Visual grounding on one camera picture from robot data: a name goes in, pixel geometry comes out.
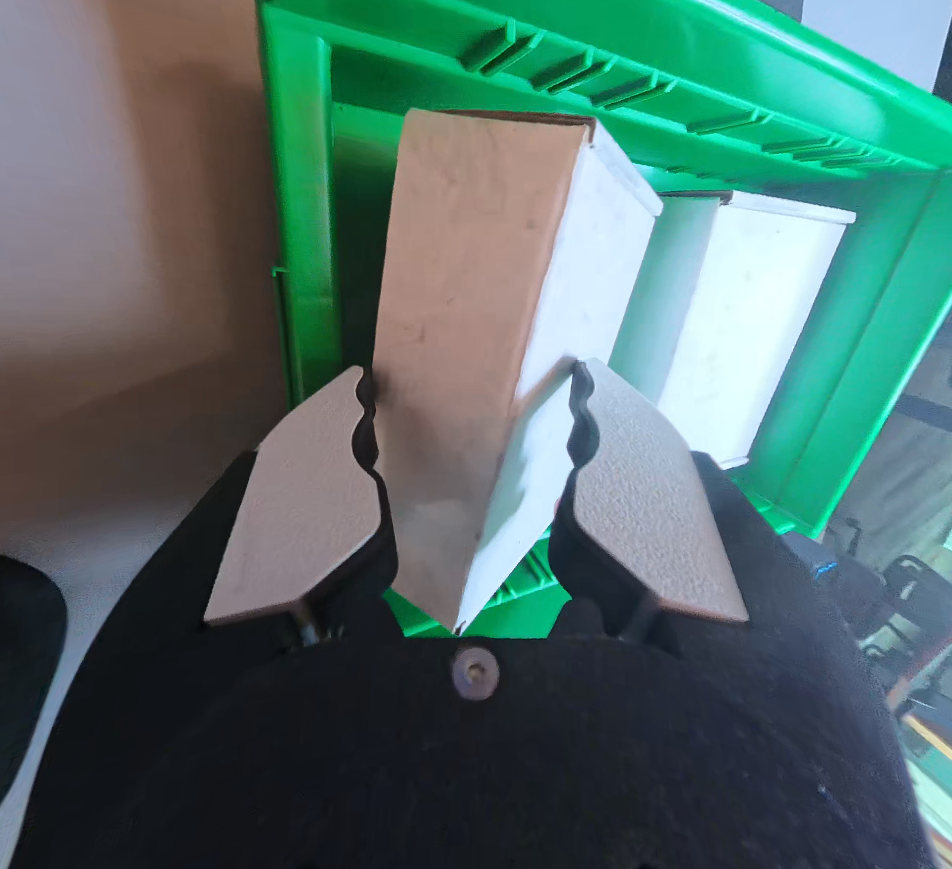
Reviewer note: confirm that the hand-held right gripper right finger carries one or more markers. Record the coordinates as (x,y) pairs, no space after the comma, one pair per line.
(647,504)

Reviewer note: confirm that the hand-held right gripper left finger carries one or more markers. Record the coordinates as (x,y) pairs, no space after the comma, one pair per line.
(305,504)

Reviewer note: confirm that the white cardboard box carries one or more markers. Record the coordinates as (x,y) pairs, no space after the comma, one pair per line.
(476,289)
(744,318)

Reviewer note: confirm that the green plastic bin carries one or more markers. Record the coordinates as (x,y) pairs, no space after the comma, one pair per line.
(446,13)

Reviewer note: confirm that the white closed cardboard box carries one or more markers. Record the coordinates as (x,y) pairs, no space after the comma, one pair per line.
(744,318)

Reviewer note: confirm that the black chair armrest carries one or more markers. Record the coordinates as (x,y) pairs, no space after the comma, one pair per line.
(26,661)

